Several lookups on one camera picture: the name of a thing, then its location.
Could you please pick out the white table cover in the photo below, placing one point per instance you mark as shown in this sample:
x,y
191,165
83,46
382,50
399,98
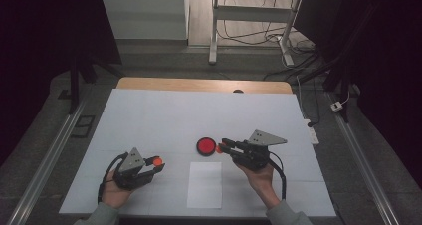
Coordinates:
x,y
166,118

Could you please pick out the dark curtain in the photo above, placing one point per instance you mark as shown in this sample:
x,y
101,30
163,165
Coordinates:
x,y
33,36
391,52

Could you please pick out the person's right hand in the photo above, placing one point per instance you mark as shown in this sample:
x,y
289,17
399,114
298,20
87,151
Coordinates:
x,y
262,181

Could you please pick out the person's left hand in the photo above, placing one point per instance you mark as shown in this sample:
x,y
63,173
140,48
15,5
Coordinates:
x,y
114,193

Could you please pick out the black floor plate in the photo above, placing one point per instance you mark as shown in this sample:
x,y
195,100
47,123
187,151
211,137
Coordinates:
x,y
83,126

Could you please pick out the wooden table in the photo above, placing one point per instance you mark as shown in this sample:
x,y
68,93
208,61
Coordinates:
x,y
199,85

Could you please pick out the orange stamp cap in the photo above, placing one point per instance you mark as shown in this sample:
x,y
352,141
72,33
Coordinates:
x,y
157,161

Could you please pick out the orange stamp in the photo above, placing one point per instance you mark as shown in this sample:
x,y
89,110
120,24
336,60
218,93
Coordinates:
x,y
219,149

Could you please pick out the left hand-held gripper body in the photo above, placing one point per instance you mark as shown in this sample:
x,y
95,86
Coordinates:
x,y
132,167

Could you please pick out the white paper sheet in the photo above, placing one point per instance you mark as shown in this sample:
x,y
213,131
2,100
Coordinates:
x,y
204,185

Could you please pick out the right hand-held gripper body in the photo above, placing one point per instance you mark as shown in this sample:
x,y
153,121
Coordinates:
x,y
255,152

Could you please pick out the black stand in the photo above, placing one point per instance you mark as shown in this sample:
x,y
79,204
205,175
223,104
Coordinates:
x,y
74,82
341,82

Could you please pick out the aluminium rail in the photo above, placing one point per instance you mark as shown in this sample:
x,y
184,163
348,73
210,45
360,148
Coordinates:
x,y
361,158
49,158

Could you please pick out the black table grommet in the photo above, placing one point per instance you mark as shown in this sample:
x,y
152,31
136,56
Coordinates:
x,y
238,91

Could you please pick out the white power adapter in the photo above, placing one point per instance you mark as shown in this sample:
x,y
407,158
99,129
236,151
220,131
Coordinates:
x,y
336,106

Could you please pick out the white metal desk frame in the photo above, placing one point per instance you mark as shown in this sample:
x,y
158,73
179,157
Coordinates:
x,y
252,14

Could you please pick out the white power strip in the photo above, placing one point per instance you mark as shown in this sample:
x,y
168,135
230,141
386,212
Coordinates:
x,y
312,133

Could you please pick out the round red ink pad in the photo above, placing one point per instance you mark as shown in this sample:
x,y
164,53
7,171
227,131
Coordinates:
x,y
205,146

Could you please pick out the white cabinet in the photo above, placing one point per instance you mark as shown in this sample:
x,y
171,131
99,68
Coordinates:
x,y
146,16

